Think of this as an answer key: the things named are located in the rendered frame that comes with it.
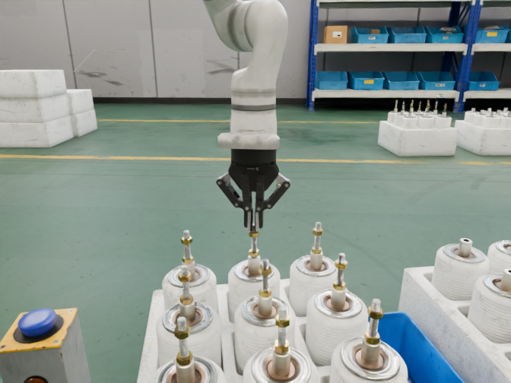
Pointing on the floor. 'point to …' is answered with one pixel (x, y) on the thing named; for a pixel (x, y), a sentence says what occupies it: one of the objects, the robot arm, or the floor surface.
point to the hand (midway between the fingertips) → (253, 219)
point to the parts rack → (411, 50)
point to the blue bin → (415, 349)
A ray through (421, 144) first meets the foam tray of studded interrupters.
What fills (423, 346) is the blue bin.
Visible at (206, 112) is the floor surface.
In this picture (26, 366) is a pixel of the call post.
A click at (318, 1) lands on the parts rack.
